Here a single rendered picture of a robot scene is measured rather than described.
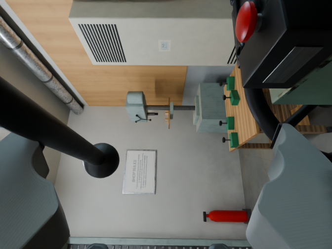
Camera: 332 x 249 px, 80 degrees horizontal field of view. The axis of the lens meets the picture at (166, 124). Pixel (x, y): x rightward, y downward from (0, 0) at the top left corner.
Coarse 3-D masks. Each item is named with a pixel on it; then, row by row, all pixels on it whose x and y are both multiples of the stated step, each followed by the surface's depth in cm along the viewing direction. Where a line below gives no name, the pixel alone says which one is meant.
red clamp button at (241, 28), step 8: (240, 8) 16; (248, 8) 15; (240, 16) 16; (248, 16) 15; (256, 16) 15; (240, 24) 16; (248, 24) 15; (240, 32) 16; (248, 32) 16; (240, 40) 17
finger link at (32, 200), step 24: (0, 144) 8; (24, 144) 8; (0, 168) 7; (24, 168) 7; (48, 168) 9; (0, 192) 6; (24, 192) 6; (48, 192) 6; (0, 216) 6; (24, 216) 6; (48, 216) 6; (0, 240) 5; (24, 240) 5; (48, 240) 6
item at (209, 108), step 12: (204, 84) 239; (216, 84) 239; (132, 96) 220; (144, 96) 236; (204, 96) 233; (216, 96) 233; (132, 108) 233; (144, 108) 236; (156, 108) 247; (168, 108) 247; (180, 108) 247; (192, 108) 247; (204, 108) 227; (216, 108) 227; (132, 120) 266; (144, 120) 265; (168, 120) 248; (204, 120) 225; (216, 120) 224; (216, 132) 262
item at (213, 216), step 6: (216, 210) 262; (222, 210) 262; (228, 210) 262; (234, 210) 262; (240, 210) 263; (246, 210) 259; (204, 216) 259; (210, 216) 258; (216, 216) 255; (222, 216) 255; (228, 216) 255; (234, 216) 255; (240, 216) 255; (246, 216) 255; (246, 222) 259
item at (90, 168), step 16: (0, 80) 6; (0, 96) 6; (16, 96) 6; (0, 112) 6; (16, 112) 6; (32, 112) 7; (48, 112) 9; (16, 128) 7; (32, 128) 8; (48, 128) 8; (64, 128) 10; (48, 144) 9; (64, 144) 10; (80, 144) 12; (96, 144) 19; (96, 160) 16; (112, 160) 19; (96, 176) 19
